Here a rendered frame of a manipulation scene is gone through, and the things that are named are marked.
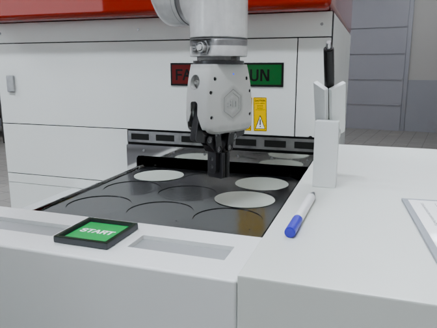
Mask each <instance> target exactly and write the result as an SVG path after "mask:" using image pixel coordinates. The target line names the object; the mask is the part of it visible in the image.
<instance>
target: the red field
mask: <svg viewBox="0 0 437 328"><path fill-rule="evenodd" d="M190 68H191V66H190V65H172V84H188V80H189V72H190Z"/></svg>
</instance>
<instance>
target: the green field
mask: <svg viewBox="0 0 437 328"><path fill-rule="evenodd" d="M247 67H248V73H249V77H250V84H251V85H281V81H282V65H281V64H247Z"/></svg>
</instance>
